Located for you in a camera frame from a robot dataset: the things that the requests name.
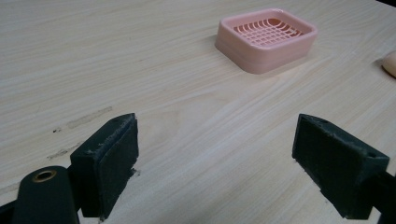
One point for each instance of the pink soap dish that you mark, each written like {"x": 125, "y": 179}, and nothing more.
{"x": 264, "y": 46}

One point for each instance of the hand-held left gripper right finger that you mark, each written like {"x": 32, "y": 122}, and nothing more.
{"x": 336, "y": 168}

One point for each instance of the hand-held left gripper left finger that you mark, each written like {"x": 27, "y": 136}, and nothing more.
{"x": 104, "y": 166}

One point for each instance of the beige soap bar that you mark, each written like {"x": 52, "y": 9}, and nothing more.
{"x": 390, "y": 64}

